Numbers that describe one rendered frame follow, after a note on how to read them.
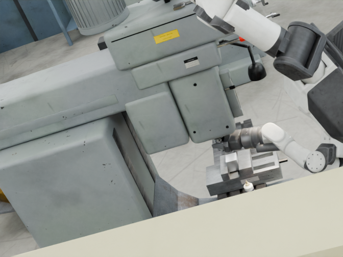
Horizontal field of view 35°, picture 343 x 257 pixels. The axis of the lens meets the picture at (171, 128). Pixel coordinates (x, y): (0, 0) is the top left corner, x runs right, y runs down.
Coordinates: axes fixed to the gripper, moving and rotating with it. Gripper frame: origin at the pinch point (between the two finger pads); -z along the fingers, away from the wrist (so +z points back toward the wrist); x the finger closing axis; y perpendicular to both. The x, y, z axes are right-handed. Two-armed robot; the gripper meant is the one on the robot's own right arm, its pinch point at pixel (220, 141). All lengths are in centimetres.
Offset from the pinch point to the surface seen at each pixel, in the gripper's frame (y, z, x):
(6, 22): 72, -531, -508
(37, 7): 66, -473, -522
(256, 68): -25.0, 21.0, -12.4
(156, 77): -42.8, -7.3, 15.3
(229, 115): -16.0, 10.9, 5.8
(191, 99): -28.6, 0.3, 10.6
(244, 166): 22.4, 1.7, -10.3
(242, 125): 34, -15, -63
